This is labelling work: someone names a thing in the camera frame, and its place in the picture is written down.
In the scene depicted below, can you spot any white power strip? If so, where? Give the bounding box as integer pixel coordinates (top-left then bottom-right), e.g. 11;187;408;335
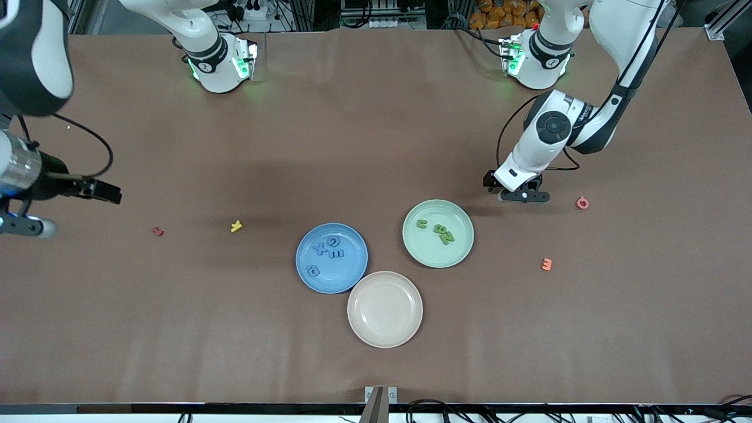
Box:
235;0;268;21

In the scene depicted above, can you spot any blue plate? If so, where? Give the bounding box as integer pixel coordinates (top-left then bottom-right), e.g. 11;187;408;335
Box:
296;223;369;294

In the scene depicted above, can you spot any black table edge rail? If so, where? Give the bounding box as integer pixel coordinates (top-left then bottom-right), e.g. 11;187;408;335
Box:
0;402;752;416

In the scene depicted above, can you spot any beige pink plate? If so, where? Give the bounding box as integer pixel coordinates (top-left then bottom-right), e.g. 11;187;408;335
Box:
347;271;424;349

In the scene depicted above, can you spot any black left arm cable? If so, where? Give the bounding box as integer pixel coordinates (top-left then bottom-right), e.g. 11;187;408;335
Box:
496;0;685;172

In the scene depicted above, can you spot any grey metal bracket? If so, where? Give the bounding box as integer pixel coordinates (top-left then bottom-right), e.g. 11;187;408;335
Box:
365;386;398;423

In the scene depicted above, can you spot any bag of orange items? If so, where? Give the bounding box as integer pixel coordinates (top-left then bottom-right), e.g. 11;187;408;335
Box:
468;0;544;30

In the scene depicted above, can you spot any aluminium frame post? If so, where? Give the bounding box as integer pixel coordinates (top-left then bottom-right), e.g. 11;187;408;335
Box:
704;0;752;41

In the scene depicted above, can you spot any green plate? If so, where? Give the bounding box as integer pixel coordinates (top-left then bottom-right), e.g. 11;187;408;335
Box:
402;199;475;269

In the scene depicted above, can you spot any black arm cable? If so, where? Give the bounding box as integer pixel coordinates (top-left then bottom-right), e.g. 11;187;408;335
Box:
496;0;685;172
16;113;113;177

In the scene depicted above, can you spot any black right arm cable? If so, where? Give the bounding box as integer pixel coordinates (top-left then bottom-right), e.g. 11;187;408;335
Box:
16;113;113;177

